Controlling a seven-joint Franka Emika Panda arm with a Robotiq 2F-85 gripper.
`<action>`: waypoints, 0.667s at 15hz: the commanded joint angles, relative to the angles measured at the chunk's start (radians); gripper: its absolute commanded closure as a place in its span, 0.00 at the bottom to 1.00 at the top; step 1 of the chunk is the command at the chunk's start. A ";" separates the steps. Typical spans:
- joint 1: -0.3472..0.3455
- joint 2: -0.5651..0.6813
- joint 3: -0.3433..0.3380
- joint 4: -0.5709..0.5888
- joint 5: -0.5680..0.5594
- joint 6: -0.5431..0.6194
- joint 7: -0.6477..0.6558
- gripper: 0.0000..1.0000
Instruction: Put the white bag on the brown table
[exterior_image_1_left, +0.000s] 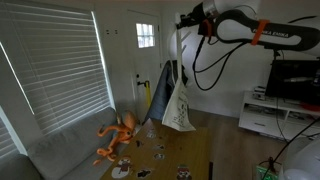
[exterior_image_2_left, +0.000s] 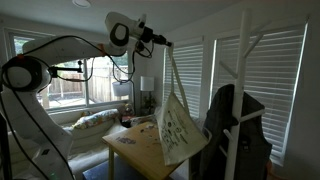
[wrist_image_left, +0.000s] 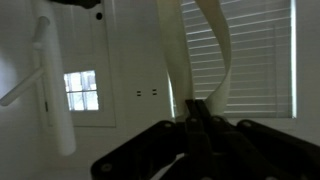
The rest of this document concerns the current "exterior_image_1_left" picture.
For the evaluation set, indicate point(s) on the dark grey jacket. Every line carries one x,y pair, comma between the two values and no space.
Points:
156,100

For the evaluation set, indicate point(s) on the black figure sticker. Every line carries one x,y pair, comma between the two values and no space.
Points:
144,173

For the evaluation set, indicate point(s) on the black television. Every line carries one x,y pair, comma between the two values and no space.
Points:
290,80

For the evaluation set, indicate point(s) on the wide white window blind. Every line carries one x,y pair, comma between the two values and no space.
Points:
60,66

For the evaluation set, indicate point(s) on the green electronics box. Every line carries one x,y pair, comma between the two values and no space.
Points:
265,174

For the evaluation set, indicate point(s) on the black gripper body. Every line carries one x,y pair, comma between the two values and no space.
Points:
196,15

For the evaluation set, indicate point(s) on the narrow white window blind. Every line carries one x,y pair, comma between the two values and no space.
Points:
5,140

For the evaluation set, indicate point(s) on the white coat rack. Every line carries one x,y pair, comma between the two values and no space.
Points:
179,50

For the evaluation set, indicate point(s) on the grey sofa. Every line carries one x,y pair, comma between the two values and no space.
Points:
66,146

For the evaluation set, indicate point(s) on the snowman sticker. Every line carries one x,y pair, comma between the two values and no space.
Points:
122,166

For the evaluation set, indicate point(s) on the white tv stand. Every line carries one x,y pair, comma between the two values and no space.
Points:
263,125

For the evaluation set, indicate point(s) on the grey console boxes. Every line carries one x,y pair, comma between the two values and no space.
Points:
259,93

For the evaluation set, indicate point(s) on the orange octopus plush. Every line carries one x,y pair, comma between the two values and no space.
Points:
125,131

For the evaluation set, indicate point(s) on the brown wooden table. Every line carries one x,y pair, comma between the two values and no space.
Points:
196,150

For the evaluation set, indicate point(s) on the white tote bag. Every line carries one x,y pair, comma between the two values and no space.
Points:
178,113

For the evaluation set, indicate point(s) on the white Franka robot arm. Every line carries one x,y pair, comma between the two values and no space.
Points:
293,36

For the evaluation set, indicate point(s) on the small table sticker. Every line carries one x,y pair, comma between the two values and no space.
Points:
151,134
159,156
139,143
159,147

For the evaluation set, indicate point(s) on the white door with window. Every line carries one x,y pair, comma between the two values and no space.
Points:
146,63

